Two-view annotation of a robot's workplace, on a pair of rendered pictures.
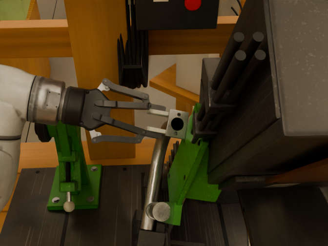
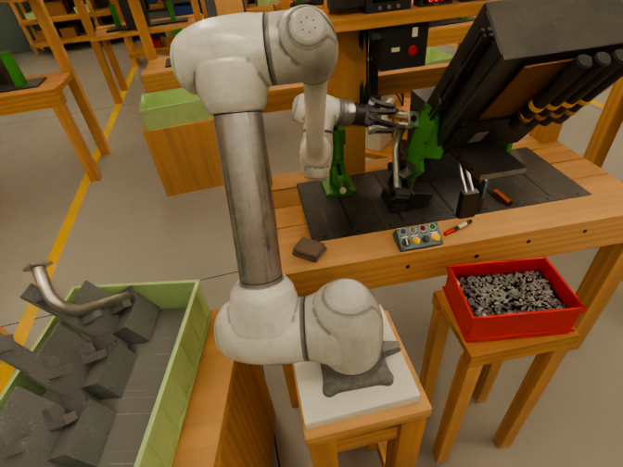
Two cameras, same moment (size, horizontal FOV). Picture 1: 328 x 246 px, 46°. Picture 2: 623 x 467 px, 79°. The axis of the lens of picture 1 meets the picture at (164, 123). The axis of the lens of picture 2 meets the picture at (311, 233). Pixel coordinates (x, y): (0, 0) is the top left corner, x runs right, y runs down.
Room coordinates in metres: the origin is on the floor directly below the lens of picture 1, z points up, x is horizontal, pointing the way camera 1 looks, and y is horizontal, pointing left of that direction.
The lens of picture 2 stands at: (-0.65, 0.45, 1.79)
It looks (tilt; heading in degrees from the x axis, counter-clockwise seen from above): 39 degrees down; 357
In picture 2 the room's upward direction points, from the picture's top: 6 degrees counter-clockwise
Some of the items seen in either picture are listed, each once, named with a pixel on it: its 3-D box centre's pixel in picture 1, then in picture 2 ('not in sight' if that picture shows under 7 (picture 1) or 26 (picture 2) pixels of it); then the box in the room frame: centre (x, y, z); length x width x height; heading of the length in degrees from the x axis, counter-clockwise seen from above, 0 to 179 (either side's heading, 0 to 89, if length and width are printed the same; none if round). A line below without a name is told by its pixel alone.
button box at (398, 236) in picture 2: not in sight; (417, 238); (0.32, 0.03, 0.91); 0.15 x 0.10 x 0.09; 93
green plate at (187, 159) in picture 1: (201, 161); (430, 136); (0.56, -0.07, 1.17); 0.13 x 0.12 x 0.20; 93
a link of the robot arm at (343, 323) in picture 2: not in sight; (345, 321); (-0.10, 0.36, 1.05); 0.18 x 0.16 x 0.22; 83
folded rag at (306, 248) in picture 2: not in sight; (309, 248); (0.33, 0.41, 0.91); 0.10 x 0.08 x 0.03; 53
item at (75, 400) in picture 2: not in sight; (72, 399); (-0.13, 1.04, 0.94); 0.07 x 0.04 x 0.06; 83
